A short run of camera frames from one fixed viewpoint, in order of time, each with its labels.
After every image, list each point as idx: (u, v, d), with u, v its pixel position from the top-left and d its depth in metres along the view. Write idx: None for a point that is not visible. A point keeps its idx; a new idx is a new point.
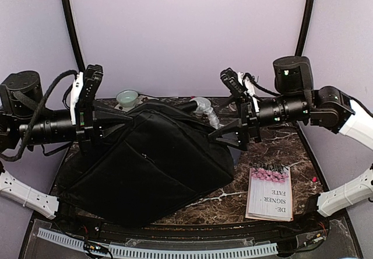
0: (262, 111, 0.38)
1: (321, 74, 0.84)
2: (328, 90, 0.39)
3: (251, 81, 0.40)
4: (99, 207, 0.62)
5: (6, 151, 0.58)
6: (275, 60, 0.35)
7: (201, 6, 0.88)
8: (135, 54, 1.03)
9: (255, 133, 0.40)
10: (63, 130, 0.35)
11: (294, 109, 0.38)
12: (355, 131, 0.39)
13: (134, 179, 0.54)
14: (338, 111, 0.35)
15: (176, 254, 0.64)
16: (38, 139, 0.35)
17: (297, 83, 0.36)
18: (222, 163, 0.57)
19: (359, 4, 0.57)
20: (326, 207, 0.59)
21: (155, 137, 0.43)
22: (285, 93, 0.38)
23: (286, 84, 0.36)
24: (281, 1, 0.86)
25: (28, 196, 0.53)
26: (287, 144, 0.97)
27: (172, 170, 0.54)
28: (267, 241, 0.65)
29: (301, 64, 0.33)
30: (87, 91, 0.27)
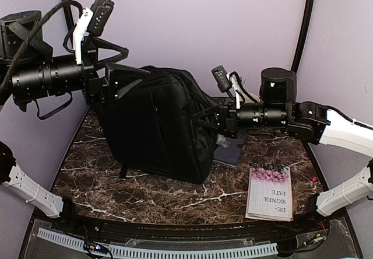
0: (243, 113, 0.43)
1: (320, 74, 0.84)
2: (308, 104, 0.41)
3: (238, 80, 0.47)
4: (108, 133, 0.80)
5: (21, 142, 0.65)
6: (265, 71, 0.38)
7: (200, 6, 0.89)
8: (134, 54, 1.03)
9: (232, 126, 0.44)
10: (68, 80, 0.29)
11: (273, 117, 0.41)
12: (337, 139, 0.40)
13: (139, 128, 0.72)
14: (312, 125, 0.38)
15: (176, 254, 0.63)
16: (38, 93, 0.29)
17: (280, 95, 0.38)
18: (197, 150, 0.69)
19: (359, 3, 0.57)
20: (326, 207, 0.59)
21: (169, 98, 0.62)
22: (268, 101, 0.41)
23: (270, 94, 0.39)
24: (280, 2, 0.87)
25: (37, 193, 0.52)
26: (287, 144, 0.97)
27: (165, 136, 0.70)
28: (267, 241, 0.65)
29: (288, 79, 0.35)
30: (97, 17, 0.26)
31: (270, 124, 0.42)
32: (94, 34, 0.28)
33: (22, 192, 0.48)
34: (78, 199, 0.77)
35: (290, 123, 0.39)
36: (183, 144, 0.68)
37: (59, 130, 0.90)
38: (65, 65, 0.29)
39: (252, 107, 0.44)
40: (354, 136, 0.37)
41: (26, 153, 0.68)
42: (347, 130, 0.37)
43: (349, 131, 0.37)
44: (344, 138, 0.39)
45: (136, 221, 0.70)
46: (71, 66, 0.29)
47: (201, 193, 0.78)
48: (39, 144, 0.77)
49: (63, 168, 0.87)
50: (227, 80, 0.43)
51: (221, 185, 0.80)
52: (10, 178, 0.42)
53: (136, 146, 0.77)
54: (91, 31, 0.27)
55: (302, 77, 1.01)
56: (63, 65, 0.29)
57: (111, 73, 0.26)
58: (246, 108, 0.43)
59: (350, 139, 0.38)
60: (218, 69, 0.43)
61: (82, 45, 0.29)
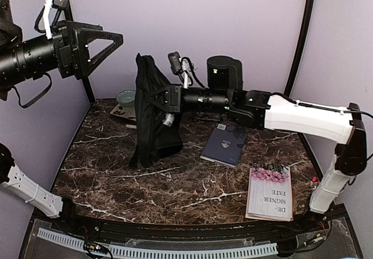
0: (189, 96, 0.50)
1: (320, 73, 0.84)
2: (255, 93, 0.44)
3: (189, 64, 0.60)
4: None
5: (21, 142, 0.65)
6: (211, 59, 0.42)
7: (200, 6, 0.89)
8: (134, 54, 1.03)
9: (175, 102, 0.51)
10: (43, 60, 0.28)
11: (217, 102, 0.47)
12: (281, 121, 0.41)
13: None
14: (253, 112, 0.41)
15: (176, 254, 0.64)
16: (15, 77, 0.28)
17: (224, 82, 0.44)
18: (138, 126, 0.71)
19: (359, 3, 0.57)
20: (316, 203, 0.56)
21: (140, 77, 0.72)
22: (213, 87, 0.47)
23: (215, 80, 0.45)
24: (281, 1, 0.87)
25: (37, 195, 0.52)
26: (287, 144, 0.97)
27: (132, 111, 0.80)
28: (267, 241, 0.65)
29: (229, 67, 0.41)
30: None
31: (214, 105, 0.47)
32: (60, 9, 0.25)
33: (22, 193, 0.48)
34: (78, 199, 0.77)
35: (231, 109, 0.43)
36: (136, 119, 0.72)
37: (59, 130, 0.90)
38: (37, 44, 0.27)
39: (198, 90, 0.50)
40: (298, 117, 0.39)
41: (26, 154, 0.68)
42: (288, 111, 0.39)
43: (294, 112, 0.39)
44: (288, 121, 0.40)
45: (136, 221, 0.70)
46: (44, 45, 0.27)
47: (201, 193, 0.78)
48: (39, 145, 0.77)
49: (63, 168, 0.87)
50: (178, 62, 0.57)
51: (221, 185, 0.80)
52: (9, 178, 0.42)
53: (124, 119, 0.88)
54: (56, 6, 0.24)
55: (302, 77, 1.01)
56: (34, 45, 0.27)
57: (78, 36, 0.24)
58: (192, 92, 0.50)
59: (295, 121, 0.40)
60: (173, 53, 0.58)
61: (51, 25, 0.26)
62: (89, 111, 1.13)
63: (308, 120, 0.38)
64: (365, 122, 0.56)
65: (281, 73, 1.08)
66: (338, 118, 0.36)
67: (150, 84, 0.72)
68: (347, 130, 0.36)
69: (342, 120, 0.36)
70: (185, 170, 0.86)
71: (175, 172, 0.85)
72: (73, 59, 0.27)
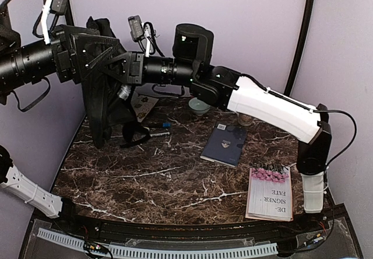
0: (151, 66, 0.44)
1: (320, 73, 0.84)
2: (222, 69, 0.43)
3: (151, 30, 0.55)
4: None
5: (21, 142, 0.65)
6: (180, 27, 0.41)
7: (200, 6, 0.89)
8: None
9: (135, 70, 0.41)
10: (41, 64, 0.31)
11: (182, 74, 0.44)
12: (247, 107, 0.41)
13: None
14: (218, 88, 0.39)
15: (176, 254, 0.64)
16: (17, 81, 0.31)
17: (192, 51, 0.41)
18: (84, 99, 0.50)
19: (359, 2, 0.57)
20: (309, 205, 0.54)
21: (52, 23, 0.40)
22: (178, 57, 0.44)
23: (182, 49, 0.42)
24: (281, 0, 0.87)
25: (35, 195, 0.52)
26: (287, 144, 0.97)
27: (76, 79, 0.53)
28: (267, 241, 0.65)
29: (200, 37, 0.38)
30: None
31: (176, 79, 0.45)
32: (58, 14, 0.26)
33: (21, 193, 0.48)
34: (78, 199, 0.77)
35: (196, 83, 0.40)
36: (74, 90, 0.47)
37: (59, 130, 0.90)
38: (35, 49, 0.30)
39: (161, 60, 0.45)
40: (266, 104, 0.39)
41: (26, 154, 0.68)
42: (260, 100, 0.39)
43: (266, 101, 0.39)
44: (256, 108, 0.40)
45: (136, 221, 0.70)
46: (41, 49, 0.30)
47: (201, 193, 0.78)
48: (39, 145, 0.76)
49: (63, 168, 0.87)
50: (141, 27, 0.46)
51: (221, 185, 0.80)
52: (7, 178, 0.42)
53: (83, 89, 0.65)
54: (55, 11, 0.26)
55: (303, 77, 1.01)
56: (33, 50, 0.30)
57: (76, 41, 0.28)
58: (154, 62, 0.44)
59: (262, 108, 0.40)
60: (134, 17, 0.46)
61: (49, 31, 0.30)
62: None
63: (277, 112, 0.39)
64: (365, 121, 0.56)
65: (281, 72, 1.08)
66: (306, 116, 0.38)
67: None
68: (312, 131, 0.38)
69: (310, 119, 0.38)
70: (185, 170, 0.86)
71: (175, 172, 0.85)
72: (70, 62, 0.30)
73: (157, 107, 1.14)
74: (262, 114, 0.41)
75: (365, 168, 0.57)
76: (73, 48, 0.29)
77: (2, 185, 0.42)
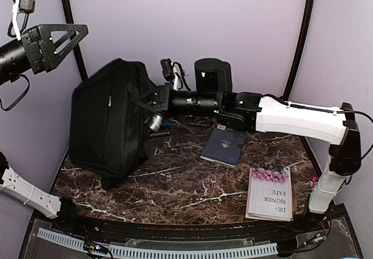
0: (178, 100, 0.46)
1: (320, 73, 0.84)
2: (246, 95, 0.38)
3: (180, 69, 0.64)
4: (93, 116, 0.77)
5: (20, 142, 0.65)
6: (197, 61, 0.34)
7: (200, 5, 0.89)
8: (135, 53, 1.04)
9: (165, 98, 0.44)
10: (16, 62, 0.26)
11: (206, 105, 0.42)
12: (274, 124, 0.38)
13: (80, 114, 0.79)
14: (243, 115, 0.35)
15: (176, 254, 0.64)
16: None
17: (214, 84, 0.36)
18: (116, 136, 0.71)
19: (358, 3, 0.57)
20: (313, 203, 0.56)
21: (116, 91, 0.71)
22: (202, 91, 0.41)
23: (204, 83, 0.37)
24: (281, 0, 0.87)
25: (32, 195, 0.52)
26: (288, 144, 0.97)
27: (100, 116, 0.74)
28: (267, 241, 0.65)
29: (218, 69, 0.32)
30: None
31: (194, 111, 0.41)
32: (29, 12, 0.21)
33: (17, 193, 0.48)
34: (78, 199, 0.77)
35: (221, 113, 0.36)
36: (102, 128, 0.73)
37: (58, 130, 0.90)
38: (7, 47, 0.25)
39: (187, 94, 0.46)
40: (291, 118, 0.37)
41: (25, 154, 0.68)
42: (284, 114, 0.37)
43: (290, 115, 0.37)
44: (283, 123, 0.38)
45: (136, 221, 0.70)
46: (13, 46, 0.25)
47: (201, 193, 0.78)
48: (39, 145, 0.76)
49: (63, 168, 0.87)
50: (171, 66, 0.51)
51: (221, 185, 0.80)
52: (2, 180, 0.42)
53: (77, 136, 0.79)
54: (22, 9, 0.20)
55: (303, 77, 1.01)
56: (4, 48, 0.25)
57: (42, 27, 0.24)
58: (182, 95, 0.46)
59: (287, 122, 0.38)
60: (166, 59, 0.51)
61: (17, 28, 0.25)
62: None
63: (305, 122, 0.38)
64: (365, 121, 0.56)
65: (281, 72, 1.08)
66: (330, 119, 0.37)
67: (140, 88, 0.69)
68: (341, 131, 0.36)
69: (335, 121, 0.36)
70: (185, 170, 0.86)
71: (175, 172, 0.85)
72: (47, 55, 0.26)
73: None
74: (290, 127, 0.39)
75: (365, 168, 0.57)
76: (39, 35, 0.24)
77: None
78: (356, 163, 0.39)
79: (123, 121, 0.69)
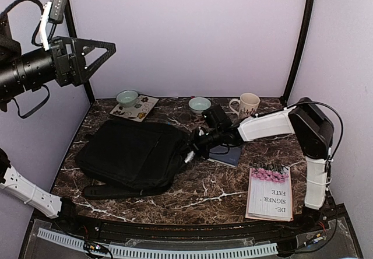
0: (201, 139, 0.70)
1: (320, 74, 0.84)
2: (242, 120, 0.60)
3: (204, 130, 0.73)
4: (120, 150, 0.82)
5: (20, 141, 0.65)
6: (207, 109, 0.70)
7: (200, 6, 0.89)
8: (136, 54, 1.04)
9: (192, 135, 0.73)
10: (41, 72, 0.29)
11: (217, 138, 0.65)
12: (250, 130, 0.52)
13: (106, 145, 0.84)
14: (234, 133, 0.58)
15: (176, 254, 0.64)
16: (13, 90, 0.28)
17: (216, 119, 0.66)
18: (140, 171, 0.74)
19: (358, 3, 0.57)
20: (308, 198, 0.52)
21: (163, 135, 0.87)
22: (213, 126, 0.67)
23: (210, 121, 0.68)
24: (281, 1, 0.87)
25: (34, 195, 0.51)
26: (287, 144, 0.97)
27: (143, 148, 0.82)
28: (267, 241, 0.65)
29: (213, 108, 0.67)
30: (56, 5, 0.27)
31: (214, 140, 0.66)
32: (57, 22, 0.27)
33: (19, 193, 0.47)
34: (78, 199, 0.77)
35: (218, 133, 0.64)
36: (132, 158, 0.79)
37: (59, 130, 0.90)
38: (35, 57, 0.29)
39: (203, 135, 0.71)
40: (254, 123, 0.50)
41: (25, 153, 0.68)
42: (250, 122, 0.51)
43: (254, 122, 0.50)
44: (255, 130, 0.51)
45: (136, 221, 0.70)
46: (42, 57, 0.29)
47: (201, 193, 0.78)
48: (39, 144, 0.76)
49: (63, 168, 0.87)
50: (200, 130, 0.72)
51: (221, 185, 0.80)
52: (5, 179, 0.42)
53: (102, 157, 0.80)
54: (53, 19, 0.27)
55: (302, 77, 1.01)
56: (32, 58, 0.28)
57: (76, 42, 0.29)
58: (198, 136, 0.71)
59: (255, 126, 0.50)
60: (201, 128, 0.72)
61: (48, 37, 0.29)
62: (89, 111, 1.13)
63: (264, 123, 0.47)
64: (365, 121, 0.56)
65: (281, 72, 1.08)
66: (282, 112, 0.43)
67: (180, 142, 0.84)
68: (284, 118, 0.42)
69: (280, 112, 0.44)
70: (185, 170, 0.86)
71: None
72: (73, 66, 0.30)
73: (158, 106, 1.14)
74: (261, 132, 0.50)
75: (365, 168, 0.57)
76: (73, 51, 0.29)
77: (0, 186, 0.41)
78: (320, 143, 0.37)
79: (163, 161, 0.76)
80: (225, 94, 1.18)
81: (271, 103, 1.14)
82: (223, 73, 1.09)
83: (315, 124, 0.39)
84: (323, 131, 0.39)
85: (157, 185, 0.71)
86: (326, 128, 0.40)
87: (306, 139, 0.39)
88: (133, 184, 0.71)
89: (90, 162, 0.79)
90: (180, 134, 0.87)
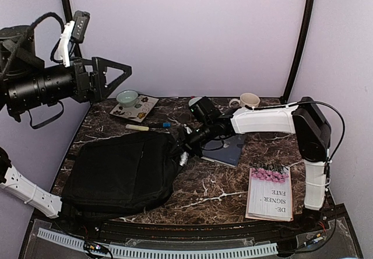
0: (194, 137, 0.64)
1: (320, 74, 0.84)
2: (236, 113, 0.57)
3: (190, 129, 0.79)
4: (106, 167, 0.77)
5: (20, 141, 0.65)
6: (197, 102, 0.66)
7: (200, 6, 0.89)
8: (136, 54, 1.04)
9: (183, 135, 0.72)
10: (60, 87, 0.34)
11: (210, 133, 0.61)
12: (246, 125, 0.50)
13: (88, 167, 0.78)
14: (225, 125, 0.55)
15: (176, 254, 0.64)
16: (32, 101, 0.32)
17: (205, 112, 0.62)
18: (136, 188, 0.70)
19: (358, 4, 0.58)
20: (308, 199, 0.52)
21: (146, 147, 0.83)
22: (203, 119, 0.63)
23: (197, 115, 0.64)
24: (281, 1, 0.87)
25: (34, 195, 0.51)
26: (287, 144, 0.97)
27: (125, 160, 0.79)
28: (267, 241, 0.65)
29: (199, 102, 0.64)
30: (77, 24, 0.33)
31: (207, 135, 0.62)
32: (77, 39, 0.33)
33: (19, 193, 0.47)
34: None
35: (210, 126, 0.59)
36: (124, 172, 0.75)
37: (58, 130, 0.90)
38: (56, 74, 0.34)
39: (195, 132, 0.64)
40: (253, 119, 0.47)
41: (25, 154, 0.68)
42: (245, 115, 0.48)
43: (250, 115, 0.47)
44: (250, 124, 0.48)
45: (136, 221, 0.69)
46: (63, 74, 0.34)
47: (201, 193, 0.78)
48: (38, 145, 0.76)
49: (63, 168, 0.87)
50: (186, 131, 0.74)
51: (221, 185, 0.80)
52: (6, 179, 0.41)
53: (85, 182, 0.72)
54: (76, 38, 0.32)
55: (302, 77, 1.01)
56: (55, 74, 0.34)
57: (98, 62, 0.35)
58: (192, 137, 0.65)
59: (252, 122, 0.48)
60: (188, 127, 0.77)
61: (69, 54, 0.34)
62: (89, 111, 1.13)
63: (261, 119, 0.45)
64: (365, 122, 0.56)
65: (281, 72, 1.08)
66: (283, 111, 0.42)
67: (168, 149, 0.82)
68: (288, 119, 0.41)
69: (283, 112, 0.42)
70: (185, 170, 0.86)
71: None
72: (90, 84, 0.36)
73: (157, 106, 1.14)
74: (259, 125, 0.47)
75: (365, 168, 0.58)
76: (96, 69, 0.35)
77: (1, 186, 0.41)
78: (320, 147, 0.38)
79: (157, 172, 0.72)
80: (225, 94, 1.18)
81: (271, 103, 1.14)
82: (223, 73, 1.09)
83: (317, 128, 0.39)
84: (322, 134, 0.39)
85: (158, 197, 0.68)
86: (323, 131, 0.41)
87: (305, 142, 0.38)
88: (131, 202, 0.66)
89: (76, 192, 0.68)
90: (163, 142, 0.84)
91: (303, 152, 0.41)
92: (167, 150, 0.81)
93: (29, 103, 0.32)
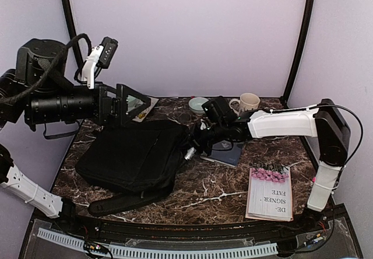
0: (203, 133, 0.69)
1: (320, 74, 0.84)
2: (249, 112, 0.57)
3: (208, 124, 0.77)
4: (119, 151, 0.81)
5: (21, 140, 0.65)
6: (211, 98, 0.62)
7: (200, 6, 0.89)
8: (136, 54, 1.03)
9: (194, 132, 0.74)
10: (81, 106, 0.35)
11: (220, 133, 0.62)
12: (264, 129, 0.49)
13: (105, 148, 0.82)
14: (242, 129, 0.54)
15: (176, 254, 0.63)
16: (52, 116, 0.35)
17: (221, 112, 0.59)
18: (142, 172, 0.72)
19: (359, 3, 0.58)
20: (312, 200, 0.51)
21: (159, 137, 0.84)
22: (217, 119, 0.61)
23: (211, 114, 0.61)
24: (281, 1, 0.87)
25: (35, 195, 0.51)
26: (288, 144, 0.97)
27: (140, 147, 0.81)
28: (267, 241, 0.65)
29: (214, 100, 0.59)
30: (106, 51, 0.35)
31: (215, 134, 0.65)
32: (102, 65, 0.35)
33: (21, 193, 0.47)
34: (78, 199, 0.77)
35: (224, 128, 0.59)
36: (133, 158, 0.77)
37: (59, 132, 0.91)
38: (81, 94, 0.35)
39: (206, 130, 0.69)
40: (274, 123, 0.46)
41: (26, 154, 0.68)
42: (263, 119, 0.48)
43: (269, 118, 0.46)
44: (268, 128, 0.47)
45: (136, 221, 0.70)
46: (86, 95, 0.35)
47: (201, 193, 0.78)
48: (38, 145, 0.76)
49: (63, 168, 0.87)
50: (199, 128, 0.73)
51: (221, 185, 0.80)
52: (8, 178, 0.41)
53: (97, 164, 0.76)
54: (102, 62, 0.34)
55: (302, 77, 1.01)
56: (78, 95, 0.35)
57: (122, 91, 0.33)
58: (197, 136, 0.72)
59: (273, 126, 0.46)
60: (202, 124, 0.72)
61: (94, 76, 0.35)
62: None
63: (282, 123, 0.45)
64: (365, 121, 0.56)
65: (281, 72, 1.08)
66: (303, 114, 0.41)
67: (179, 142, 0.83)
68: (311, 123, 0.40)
69: (304, 115, 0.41)
70: (185, 170, 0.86)
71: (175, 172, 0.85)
72: (109, 108, 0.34)
73: (157, 106, 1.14)
74: (278, 130, 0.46)
75: (364, 168, 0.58)
76: (118, 95, 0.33)
77: (3, 185, 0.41)
78: (342, 151, 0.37)
79: (161, 163, 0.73)
80: (225, 94, 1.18)
81: (271, 103, 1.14)
82: (223, 73, 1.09)
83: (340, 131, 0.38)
84: (344, 137, 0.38)
85: (155, 185, 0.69)
86: (344, 132, 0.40)
87: (327, 145, 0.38)
88: (133, 186, 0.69)
89: (90, 167, 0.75)
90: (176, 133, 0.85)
91: (324, 156, 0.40)
92: (178, 142, 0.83)
93: (49, 116, 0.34)
